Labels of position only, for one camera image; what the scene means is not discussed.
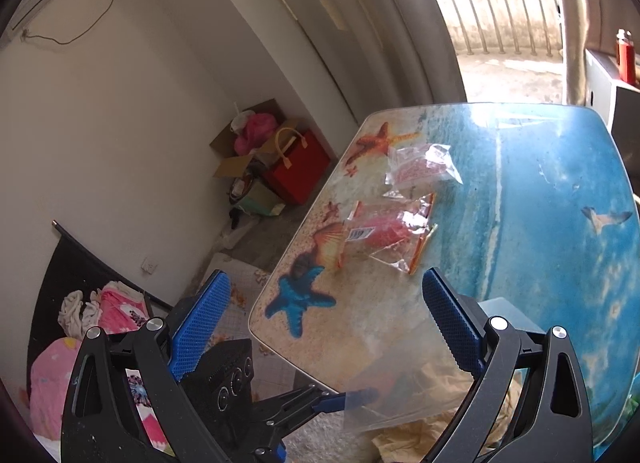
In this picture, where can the red tote bag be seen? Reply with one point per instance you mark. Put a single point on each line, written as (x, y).
(301, 163)

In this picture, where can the white red-printed cake wrapper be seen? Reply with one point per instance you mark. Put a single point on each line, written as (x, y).
(420, 165)

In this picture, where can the clear plastic bag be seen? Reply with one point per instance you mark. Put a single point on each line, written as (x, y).
(414, 379)

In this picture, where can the clear red-orange snack bag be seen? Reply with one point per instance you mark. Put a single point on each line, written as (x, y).
(392, 231)

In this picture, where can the pink patterned blanket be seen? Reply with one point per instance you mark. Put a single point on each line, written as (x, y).
(123, 311)

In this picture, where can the brown paper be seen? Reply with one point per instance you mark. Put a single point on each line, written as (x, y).
(411, 442)

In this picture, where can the pink plastic bag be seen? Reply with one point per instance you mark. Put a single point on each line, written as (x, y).
(252, 130)

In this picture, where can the grey metal cabinet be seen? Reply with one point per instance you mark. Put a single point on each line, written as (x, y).
(617, 103)

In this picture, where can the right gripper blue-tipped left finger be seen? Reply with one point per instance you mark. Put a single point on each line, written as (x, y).
(287, 412)

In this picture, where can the beach print folding table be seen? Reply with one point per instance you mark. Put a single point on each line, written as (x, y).
(542, 215)

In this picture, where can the red thermos bottle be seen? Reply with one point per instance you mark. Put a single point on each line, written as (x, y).
(626, 57)

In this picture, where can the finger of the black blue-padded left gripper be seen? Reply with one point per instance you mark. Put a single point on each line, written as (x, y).
(101, 422)

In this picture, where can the open cardboard box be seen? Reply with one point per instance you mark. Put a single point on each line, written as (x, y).
(232, 165)

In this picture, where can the grey window curtain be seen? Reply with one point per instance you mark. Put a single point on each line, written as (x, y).
(383, 53)

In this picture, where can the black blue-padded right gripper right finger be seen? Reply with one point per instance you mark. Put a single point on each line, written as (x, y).
(551, 421)

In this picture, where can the white crumpled cloth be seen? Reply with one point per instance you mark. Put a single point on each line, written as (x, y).
(77, 315)

